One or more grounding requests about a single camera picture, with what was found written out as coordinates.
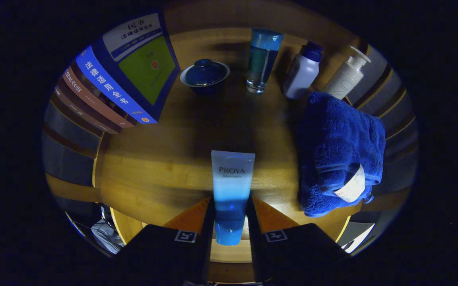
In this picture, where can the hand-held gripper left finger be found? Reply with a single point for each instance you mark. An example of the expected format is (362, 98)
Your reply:
(165, 254)

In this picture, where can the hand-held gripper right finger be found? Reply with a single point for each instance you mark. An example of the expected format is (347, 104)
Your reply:
(296, 254)

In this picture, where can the blue white cleanser tube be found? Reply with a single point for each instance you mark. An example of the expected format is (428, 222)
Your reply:
(232, 186)

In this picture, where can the wooden countertop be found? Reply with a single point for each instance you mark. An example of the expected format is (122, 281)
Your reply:
(173, 167)

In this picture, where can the wooden cabinet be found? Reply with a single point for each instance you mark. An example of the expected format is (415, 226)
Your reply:
(292, 20)

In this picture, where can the blue towel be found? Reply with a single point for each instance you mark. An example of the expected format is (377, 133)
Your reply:
(332, 147)

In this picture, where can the dark brown book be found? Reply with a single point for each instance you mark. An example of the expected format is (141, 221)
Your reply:
(74, 110)

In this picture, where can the reddish brown book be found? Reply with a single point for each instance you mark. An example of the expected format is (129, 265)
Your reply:
(90, 99)

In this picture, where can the white bottle blue cap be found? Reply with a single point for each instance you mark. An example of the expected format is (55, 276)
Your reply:
(302, 75)

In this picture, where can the white pump bottle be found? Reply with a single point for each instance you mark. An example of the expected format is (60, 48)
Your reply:
(344, 77)

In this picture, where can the blue lidded teacup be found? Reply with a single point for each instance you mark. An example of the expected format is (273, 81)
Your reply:
(205, 75)

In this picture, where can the blue book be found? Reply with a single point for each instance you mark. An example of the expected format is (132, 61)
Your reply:
(141, 67)

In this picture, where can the clear blue bottle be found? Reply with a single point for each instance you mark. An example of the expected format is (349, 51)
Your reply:
(261, 59)

